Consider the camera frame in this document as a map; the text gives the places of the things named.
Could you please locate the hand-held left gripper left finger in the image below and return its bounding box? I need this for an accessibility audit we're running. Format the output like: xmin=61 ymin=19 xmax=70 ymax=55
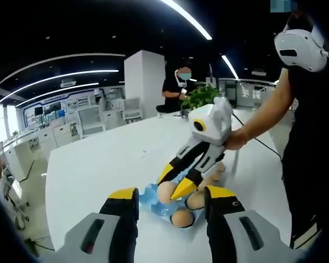
xmin=56 ymin=187 xmax=140 ymax=263

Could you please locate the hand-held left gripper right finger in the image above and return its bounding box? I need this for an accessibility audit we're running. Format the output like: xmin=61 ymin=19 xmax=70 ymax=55
xmin=203 ymin=185 xmax=294 ymax=263

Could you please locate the single brown egg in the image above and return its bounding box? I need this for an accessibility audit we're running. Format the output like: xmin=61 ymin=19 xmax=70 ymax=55
xmin=185 ymin=190 xmax=206 ymax=212
xmin=171 ymin=209 xmax=195 ymax=228
xmin=157 ymin=181 xmax=183 ymax=205

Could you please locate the blue egg tray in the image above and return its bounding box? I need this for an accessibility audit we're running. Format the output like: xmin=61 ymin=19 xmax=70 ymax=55
xmin=139 ymin=167 xmax=203 ymax=230

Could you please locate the person's right hand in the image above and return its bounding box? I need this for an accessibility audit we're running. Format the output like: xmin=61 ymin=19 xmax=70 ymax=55
xmin=225 ymin=128 xmax=249 ymax=151

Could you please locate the green plant in white pot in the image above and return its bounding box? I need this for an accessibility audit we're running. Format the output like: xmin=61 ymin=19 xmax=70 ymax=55
xmin=180 ymin=83 xmax=222 ymax=110

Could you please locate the ceiling light strip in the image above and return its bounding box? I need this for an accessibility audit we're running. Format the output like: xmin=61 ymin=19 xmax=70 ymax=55
xmin=0 ymin=68 xmax=119 ymax=89
xmin=0 ymin=82 xmax=100 ymax=105
xmin=221 ymin=54 xmax=239 ymax=80
xmin=158 ymin=0 xmax=212 ymax=41

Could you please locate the white table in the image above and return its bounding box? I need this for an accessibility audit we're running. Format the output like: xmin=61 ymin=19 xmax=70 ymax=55
xmin=45 ymin=108 xmax=291 ymax=263

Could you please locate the white mesh office chair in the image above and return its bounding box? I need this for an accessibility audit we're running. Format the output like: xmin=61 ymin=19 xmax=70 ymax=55
xmin=122 ymin=97 xmax=143 ymax=124
xmin=77 ymin=105 xmax=107 ymax=139

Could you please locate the white square pillar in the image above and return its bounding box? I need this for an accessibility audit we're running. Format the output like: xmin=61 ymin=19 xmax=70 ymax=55
xmin=123 ymin=50 xmax=165 ymax=127

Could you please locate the person's black clothed torso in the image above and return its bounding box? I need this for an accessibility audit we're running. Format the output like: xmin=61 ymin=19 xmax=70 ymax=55
xmin=281 ymin=10 xmax=329 ymax=249

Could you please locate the white chest-worn device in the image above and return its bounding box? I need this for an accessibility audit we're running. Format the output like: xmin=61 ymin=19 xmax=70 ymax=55
xmin=274 ymin=26 xmax=329 ymax=72

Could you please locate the white cabinet row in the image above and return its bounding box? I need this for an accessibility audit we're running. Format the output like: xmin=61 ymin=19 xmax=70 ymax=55
xmin=1 ymin=120 xmax=82 ymax=181

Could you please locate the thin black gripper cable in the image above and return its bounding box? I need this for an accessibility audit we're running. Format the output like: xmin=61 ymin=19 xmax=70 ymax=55
xmin=231 ymin=113 xmax=282 ymax=159

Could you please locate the blue framed wall display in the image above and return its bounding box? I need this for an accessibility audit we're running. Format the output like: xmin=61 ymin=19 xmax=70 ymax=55
xmin=23 ymin=89 xmax=126 ymax=128

